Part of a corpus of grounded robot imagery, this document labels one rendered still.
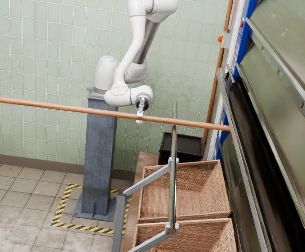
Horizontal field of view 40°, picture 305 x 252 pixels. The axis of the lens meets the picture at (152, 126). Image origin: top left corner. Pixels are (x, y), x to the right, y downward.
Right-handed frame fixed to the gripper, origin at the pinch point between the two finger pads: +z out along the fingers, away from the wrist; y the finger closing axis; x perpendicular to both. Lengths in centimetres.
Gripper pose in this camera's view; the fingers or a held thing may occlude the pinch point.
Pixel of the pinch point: (140, 117)
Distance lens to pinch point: 227.8
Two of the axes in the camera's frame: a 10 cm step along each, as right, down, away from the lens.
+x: -9.9, -1.3, 0.0
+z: -0.6, 4.2, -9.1
